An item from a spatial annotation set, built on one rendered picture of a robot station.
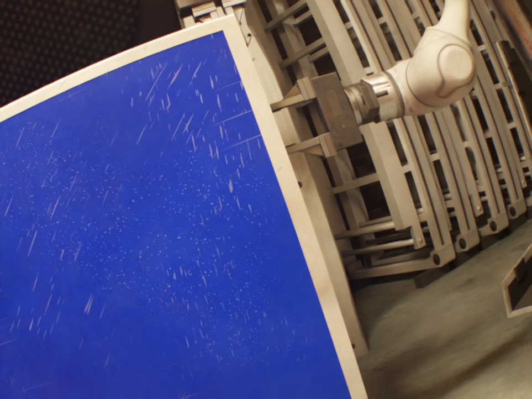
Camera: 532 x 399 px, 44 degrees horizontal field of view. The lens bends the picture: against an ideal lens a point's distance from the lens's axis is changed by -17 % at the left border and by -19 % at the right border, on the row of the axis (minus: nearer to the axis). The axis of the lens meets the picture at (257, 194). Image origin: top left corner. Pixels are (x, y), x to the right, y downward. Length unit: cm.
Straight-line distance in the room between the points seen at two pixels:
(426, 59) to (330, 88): 22
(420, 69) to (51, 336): 74
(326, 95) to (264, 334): 43
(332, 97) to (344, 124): 5
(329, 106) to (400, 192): 226
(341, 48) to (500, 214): 121
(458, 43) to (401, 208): 241
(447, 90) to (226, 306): 48
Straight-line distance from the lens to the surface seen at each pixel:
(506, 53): 309
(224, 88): 113
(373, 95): 127
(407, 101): 134
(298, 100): 132
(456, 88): 118
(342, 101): 132
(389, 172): 353
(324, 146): 131
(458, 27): 126
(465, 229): 368
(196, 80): 113
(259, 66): 266
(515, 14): 169
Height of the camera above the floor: 69
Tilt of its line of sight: level
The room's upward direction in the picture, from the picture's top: 19 degrees counter-clockwise
